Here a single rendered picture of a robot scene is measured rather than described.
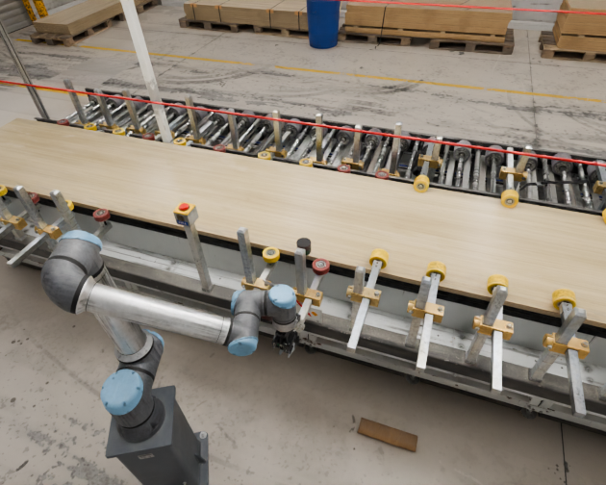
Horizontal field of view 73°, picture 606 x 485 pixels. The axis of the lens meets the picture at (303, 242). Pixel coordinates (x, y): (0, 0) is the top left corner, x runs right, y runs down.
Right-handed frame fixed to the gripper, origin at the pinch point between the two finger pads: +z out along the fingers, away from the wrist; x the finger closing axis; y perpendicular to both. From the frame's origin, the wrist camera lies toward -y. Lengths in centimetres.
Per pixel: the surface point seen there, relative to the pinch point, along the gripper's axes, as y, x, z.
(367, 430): -13, 36, 75
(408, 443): -14, 57, 75
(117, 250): -41, -126, 19
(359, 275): -24.5, 20.8, -26.0
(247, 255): -24.2, -27.7, -22.1
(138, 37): -118, -136, -76
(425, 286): -25, 46, -29
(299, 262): -24.3, -4.0, -25.6
